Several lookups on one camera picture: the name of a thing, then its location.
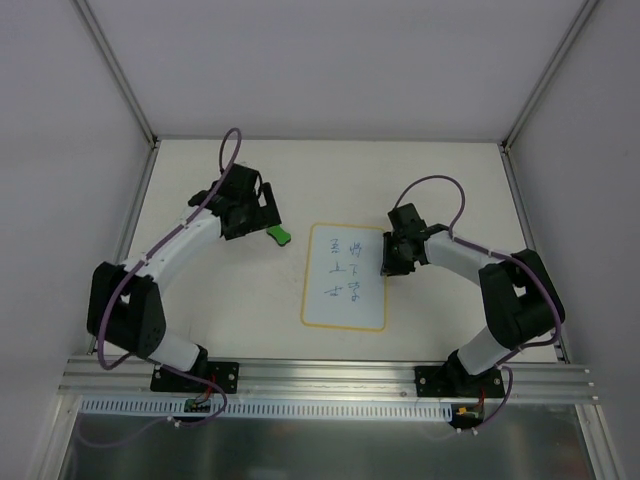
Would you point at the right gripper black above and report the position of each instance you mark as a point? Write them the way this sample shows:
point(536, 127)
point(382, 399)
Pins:
point(391, 254)

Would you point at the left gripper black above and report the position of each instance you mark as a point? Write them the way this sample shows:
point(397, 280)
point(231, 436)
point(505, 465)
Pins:
point(267, 211)

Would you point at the green whiteboard eraser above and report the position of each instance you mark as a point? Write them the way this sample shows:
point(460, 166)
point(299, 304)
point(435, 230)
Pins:
point(279, 235)

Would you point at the yellow framed whiteboard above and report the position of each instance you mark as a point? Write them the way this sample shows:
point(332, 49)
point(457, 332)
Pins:
point(343, 286)

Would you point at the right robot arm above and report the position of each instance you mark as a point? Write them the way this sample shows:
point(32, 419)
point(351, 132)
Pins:
point(520, 302)

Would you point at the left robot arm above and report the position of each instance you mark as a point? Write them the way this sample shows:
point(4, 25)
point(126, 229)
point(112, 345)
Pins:
point(125, 304)

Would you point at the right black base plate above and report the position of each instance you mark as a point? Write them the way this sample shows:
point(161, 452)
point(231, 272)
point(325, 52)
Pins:
point(436, 382)

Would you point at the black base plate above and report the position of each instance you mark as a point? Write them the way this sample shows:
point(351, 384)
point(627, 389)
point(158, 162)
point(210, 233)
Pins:
point(224, 374)
point(436, 382)

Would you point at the white slotted cable duct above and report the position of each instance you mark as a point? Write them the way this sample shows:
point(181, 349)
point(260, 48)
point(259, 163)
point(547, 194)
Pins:
point(270, 409)

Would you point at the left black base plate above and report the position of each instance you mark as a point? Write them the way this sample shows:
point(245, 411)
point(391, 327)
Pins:
point(224, 374)

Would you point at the aluminium mounting rail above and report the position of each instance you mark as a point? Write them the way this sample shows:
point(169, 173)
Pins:
point(533, 383)

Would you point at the left aluminium frame post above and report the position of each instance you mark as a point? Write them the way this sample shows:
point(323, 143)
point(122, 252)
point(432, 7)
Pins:
point(101, 42)

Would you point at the aluminium frame post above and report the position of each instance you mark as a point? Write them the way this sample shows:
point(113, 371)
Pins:
point(101, 42)
point(560, 53)

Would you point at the right aluminium frame post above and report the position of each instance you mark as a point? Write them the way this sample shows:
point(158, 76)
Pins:
point(560, 53)

